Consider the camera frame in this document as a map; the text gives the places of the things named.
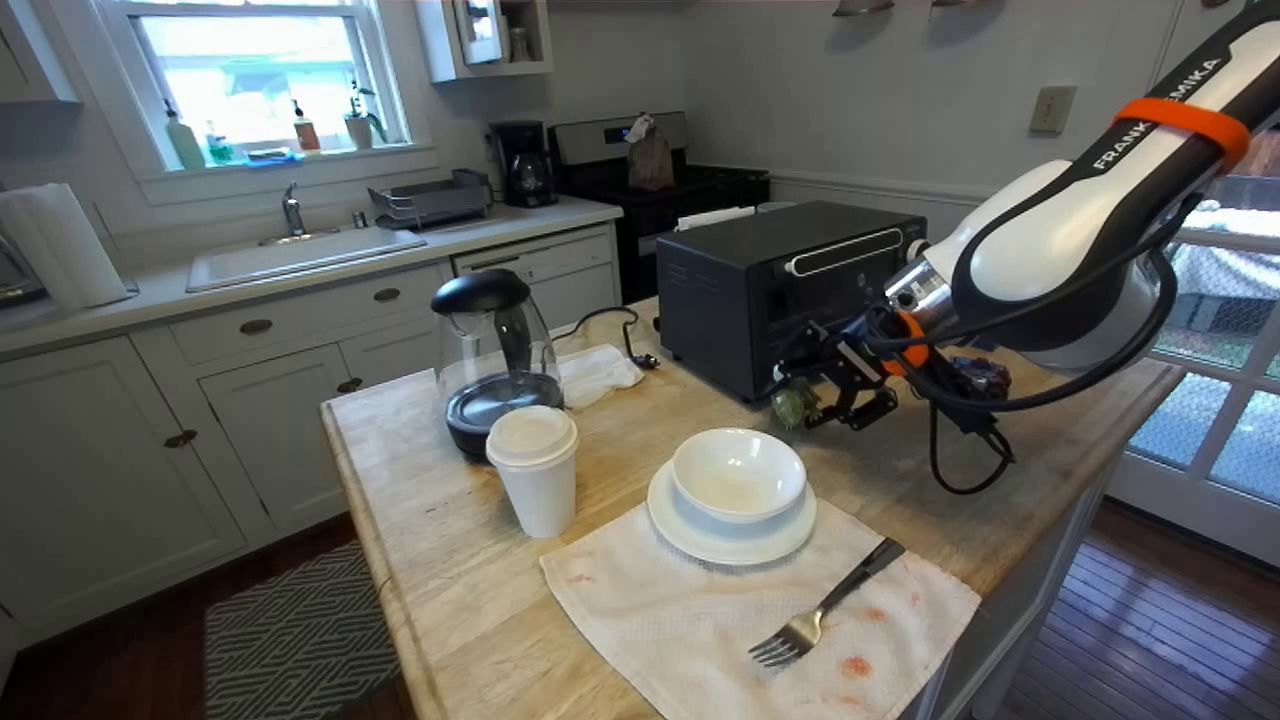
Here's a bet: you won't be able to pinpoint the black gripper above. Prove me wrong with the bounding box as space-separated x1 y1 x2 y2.
774 314 932 432

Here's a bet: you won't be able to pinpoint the white paper cup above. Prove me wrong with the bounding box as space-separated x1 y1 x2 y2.
484 406 580 540

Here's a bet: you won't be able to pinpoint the white folded paper towel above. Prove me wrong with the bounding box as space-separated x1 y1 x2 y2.
558 343 645 410

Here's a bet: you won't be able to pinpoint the white bowl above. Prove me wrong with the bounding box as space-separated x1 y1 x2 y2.
667 430 809 534

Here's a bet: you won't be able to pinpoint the black power cord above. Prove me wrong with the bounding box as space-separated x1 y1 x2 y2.
549 303 665 377

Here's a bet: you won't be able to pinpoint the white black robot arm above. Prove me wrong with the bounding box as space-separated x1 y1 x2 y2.
770 0 1280 430

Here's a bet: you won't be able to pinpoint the chrome faucet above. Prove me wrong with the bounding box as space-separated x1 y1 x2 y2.
280 183 309 241

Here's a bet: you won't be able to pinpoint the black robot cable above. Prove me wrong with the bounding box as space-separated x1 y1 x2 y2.
905 197 1205 499

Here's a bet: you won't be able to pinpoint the black toaster oven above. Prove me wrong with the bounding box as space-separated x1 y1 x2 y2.
656 199 929 406

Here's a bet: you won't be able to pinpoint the white plate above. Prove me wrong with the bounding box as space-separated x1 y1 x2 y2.
645 456 820 573

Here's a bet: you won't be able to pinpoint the white kitchen cabinets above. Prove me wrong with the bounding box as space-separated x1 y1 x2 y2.
0 211 617 651

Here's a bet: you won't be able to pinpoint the stained white cloth napkin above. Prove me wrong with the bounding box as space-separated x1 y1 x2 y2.
539 499 980 720

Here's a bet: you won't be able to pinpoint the silver fork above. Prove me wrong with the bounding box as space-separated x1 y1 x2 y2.
749 540 905 669

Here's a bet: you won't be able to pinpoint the grey dish rack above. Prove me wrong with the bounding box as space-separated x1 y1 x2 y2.
370 169 492 228

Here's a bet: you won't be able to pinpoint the paper towel roll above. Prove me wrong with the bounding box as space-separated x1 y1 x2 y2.
0 183 129 314

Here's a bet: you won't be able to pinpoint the kitchen window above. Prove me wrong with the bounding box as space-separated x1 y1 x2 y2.
91 0 425 177

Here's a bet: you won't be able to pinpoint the glass electric kettle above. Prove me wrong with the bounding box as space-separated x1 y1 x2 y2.
434 269 564 463

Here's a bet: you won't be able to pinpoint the black stove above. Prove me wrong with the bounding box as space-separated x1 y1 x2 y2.
549 111 774 300

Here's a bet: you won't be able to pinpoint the green dinosaur toy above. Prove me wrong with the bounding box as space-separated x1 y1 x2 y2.
770 385 816 430

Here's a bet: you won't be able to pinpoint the brown paper bag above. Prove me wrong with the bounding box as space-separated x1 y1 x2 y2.
623 111 675 191

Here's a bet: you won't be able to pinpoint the patterned grey floor rug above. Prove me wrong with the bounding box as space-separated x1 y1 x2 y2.
205 546 398 720

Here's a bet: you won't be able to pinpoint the kitchen sink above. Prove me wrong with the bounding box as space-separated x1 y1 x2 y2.
188 228 425 292

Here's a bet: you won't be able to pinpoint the white wall cabinet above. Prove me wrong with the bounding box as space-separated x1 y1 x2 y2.
415 0 552 83

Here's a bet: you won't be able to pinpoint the black coffee maker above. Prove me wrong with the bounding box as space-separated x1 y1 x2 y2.
490 120 558 209

